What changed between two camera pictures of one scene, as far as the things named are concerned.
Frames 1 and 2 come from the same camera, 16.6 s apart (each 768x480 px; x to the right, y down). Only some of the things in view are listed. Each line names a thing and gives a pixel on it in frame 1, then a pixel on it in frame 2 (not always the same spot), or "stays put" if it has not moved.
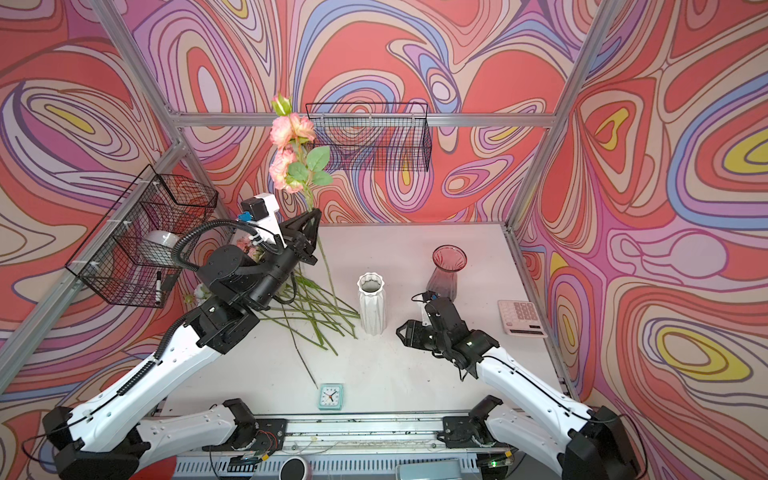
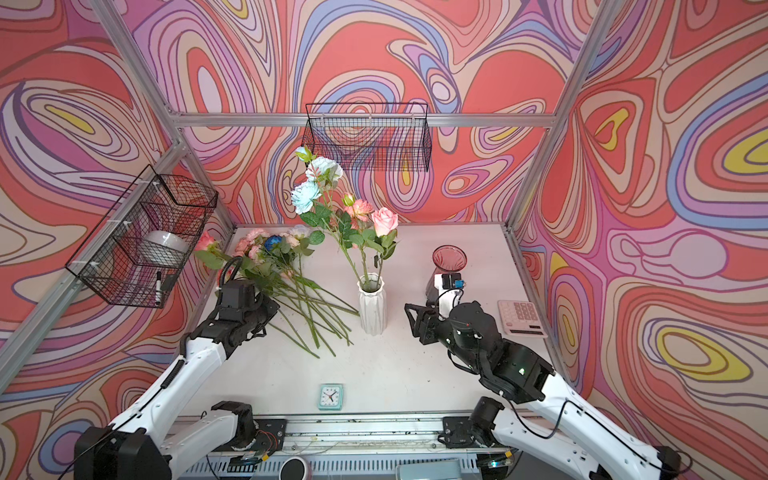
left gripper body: (271, 271) -> (262, 310)
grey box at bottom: (437, 470) stays put
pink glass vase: (447, 260) stays put
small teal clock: (330, 396) stays put
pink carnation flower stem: (296, 166) -> (354, 229)
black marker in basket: (158, 293) stays put
